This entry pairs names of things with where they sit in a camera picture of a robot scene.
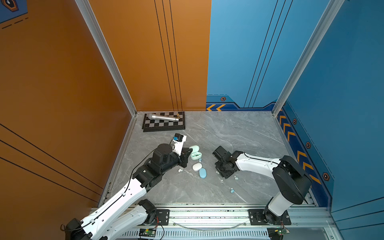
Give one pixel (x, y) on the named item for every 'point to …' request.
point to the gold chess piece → (178, 117)
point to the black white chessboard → (151, 125)
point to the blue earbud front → (232, 190)
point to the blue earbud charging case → (203, 173)
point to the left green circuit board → (150, 232)
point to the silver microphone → (154, 116)
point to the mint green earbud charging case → (195, 154)
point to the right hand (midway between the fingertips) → (215, 170)
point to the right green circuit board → (282, 232)
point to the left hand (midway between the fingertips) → (191, 147)
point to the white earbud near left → (180, 170)
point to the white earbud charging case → (197, 166)
